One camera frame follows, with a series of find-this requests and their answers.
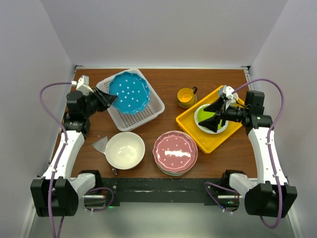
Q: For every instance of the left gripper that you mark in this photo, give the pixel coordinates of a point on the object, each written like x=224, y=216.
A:
x=105, y=99

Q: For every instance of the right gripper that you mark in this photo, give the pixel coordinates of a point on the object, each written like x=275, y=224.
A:
x=217, y=107

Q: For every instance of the blue polka dot plate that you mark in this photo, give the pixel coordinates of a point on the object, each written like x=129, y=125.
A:
x=132, y=91

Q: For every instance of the pink polka dot plate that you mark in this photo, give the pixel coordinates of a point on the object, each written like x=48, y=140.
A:
x=175, y=144

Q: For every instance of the cream pink floral plate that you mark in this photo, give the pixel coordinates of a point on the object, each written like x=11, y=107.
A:
x=174, y=166

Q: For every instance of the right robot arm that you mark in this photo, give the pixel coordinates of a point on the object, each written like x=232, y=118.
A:
x=271, y=195

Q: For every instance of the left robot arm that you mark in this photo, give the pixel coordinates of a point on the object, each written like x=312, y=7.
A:
x=55, y=193

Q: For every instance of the green white bowl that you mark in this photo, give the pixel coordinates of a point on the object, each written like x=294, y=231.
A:
x=201, y=115

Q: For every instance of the light blue mug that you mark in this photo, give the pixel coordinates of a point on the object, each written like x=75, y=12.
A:
x=225, y=102

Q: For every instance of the white plastic basket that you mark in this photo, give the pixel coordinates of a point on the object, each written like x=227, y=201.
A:
x=126, y=122

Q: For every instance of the yellow plastic tray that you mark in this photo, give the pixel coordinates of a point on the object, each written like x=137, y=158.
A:
x=205, y=141

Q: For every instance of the yellow mug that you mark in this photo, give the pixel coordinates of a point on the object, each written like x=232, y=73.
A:
x=186, y=94

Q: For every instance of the clear plastic scrap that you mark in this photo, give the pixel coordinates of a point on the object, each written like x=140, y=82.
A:
x=100, y=145

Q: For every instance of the white ceramic bowl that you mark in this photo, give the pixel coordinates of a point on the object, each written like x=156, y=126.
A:
x=125, y=150

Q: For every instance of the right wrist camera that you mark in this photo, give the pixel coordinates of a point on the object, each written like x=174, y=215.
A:
x=227, y=93

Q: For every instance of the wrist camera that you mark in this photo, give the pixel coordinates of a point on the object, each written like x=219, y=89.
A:
x=227, y=93
x=82, y=85

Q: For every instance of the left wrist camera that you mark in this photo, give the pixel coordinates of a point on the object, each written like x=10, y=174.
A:
x=82, y=85

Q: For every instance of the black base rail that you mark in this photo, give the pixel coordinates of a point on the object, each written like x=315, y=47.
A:
x=161, y=190

